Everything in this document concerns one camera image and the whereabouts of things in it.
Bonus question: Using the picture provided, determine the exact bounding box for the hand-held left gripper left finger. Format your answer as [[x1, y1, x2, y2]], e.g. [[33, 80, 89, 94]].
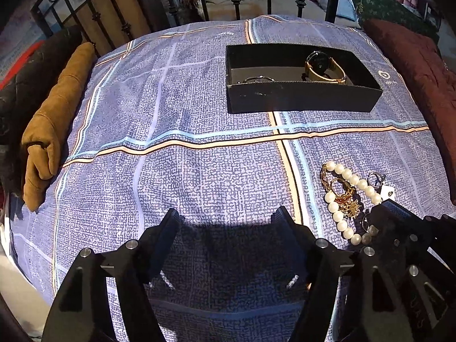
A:
[[41, 207, 180, 342]]

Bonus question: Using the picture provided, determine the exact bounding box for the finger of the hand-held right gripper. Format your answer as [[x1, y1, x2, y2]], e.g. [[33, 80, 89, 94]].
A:
[[368, 199, 434, 283], [424, 213, 456, 258]]

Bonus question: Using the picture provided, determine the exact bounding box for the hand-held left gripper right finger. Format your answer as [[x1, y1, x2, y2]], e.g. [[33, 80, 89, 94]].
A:
[[272, 206, 414, 342]]

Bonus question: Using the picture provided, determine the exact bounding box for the small silver hoop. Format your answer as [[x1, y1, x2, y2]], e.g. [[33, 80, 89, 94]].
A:
[[366, 171, 386, 188]]

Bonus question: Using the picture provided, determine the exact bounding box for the gold chain jewelry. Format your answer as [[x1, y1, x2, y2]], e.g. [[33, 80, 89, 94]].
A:
[[334, 192, 365, 219]]

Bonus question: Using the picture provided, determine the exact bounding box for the white pearl bracelet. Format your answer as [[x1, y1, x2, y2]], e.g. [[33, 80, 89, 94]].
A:
[[321, 162, 384, 247]]

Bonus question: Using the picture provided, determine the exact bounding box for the black jewelry box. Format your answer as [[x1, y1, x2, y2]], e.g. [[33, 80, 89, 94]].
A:
[[225, 44, 384, 115]]

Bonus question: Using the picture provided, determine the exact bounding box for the maroon pillow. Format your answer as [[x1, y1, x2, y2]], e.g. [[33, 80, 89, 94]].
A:
[[361, 18, 456, 206]]

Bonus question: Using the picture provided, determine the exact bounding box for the brown suede jacket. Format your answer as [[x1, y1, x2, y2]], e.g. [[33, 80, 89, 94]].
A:
[[21, 42, 98, 212]]

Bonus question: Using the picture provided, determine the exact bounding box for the black dial gold watch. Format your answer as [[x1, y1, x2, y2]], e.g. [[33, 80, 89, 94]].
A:
[[304, 50, 347, 86]]

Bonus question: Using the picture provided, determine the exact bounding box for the green patterned cloth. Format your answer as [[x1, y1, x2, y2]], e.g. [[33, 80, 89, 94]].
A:
[[343, 0, 443, 44]]

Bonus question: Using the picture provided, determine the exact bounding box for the black quilted jacket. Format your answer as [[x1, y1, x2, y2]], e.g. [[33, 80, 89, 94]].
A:
[[0, 25, 85, 194]]

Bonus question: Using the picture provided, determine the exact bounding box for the light blue pillow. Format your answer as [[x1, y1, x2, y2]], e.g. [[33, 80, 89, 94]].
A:
[[309, 0, 363, 30]]

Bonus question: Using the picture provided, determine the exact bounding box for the red cloth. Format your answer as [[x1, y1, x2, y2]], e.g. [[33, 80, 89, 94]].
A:
[[0, 39, 47, 91]]

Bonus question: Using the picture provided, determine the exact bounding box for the dried plant bundle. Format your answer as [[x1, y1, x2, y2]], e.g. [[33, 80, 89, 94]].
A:
[[177, 0, 208, 23]]

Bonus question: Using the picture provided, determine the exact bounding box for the black iron bed frame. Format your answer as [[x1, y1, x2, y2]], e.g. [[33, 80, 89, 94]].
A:
[[30, 0, 357, 60]]

